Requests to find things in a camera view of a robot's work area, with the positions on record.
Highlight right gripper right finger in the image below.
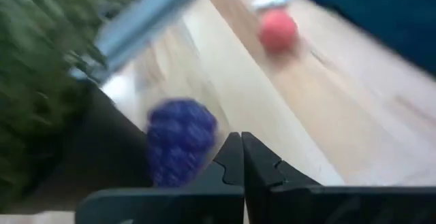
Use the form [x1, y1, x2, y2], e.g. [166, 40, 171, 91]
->
[240, 131, 436, 224]

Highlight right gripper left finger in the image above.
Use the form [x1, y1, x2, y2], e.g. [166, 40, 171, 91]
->
[74, 131, 245, 224]

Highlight purple toy grape bunch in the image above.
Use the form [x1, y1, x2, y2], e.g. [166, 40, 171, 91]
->
[145, 97, 219, 188]

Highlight pink toy fruit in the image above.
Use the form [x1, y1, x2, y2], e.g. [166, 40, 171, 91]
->
[258, 8, 300, 55]

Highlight grey folded cloth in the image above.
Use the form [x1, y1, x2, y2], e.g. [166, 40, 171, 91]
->
[69, 0, 208, 82]

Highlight navy blue folded cloth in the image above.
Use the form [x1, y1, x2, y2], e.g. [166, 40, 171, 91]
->
[275, 0, 436, 77]

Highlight green artificial potted plant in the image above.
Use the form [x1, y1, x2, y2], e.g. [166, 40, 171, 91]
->
[0, 0, 153, 214]

